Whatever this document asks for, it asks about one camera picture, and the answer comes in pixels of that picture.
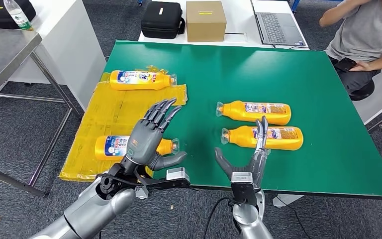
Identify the black stool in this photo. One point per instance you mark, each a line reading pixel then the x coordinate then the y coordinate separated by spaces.
pixel 362 94

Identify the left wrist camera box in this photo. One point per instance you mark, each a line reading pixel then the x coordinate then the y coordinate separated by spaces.
pixel 177 175

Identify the person's left hand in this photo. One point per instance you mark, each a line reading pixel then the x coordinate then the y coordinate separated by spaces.
pixel 360 66

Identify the person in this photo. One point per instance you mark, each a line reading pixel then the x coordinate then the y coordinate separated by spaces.
pixel 365 36

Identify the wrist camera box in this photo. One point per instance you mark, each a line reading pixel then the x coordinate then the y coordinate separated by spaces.
pixel 177 175
pixel 242 191

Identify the brown cardboard box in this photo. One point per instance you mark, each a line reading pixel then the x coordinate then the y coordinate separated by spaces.
pixel 205 28

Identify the clear plastic water bottle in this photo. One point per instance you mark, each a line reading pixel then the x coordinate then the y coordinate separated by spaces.
pixel 17 14

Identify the yellow taped cardboard sheet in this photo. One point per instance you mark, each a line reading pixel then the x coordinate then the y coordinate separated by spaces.
pixel 89 125

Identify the white table foot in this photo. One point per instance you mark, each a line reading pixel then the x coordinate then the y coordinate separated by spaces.
pixel 286 201
pixel 142 194

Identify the grey laptop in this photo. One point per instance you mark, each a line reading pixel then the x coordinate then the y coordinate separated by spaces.
pixel 276 29

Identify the steel table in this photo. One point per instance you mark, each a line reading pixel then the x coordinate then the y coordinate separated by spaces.
pixel 3 56

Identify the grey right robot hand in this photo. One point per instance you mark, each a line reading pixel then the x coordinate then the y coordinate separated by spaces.
pixel 258 165

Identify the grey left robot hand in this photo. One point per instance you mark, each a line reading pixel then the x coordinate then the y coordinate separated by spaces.
pixel 143 145

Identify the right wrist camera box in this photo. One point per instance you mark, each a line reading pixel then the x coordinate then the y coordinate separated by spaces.
pixel 242 191

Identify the orange detergent bottle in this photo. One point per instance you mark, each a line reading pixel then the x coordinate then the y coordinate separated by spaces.
pixel 112 148
pixel 138 80
pixel 237 112
pixel 283 142

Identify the white table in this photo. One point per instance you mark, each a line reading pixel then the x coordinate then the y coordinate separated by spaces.
pixel 75 49

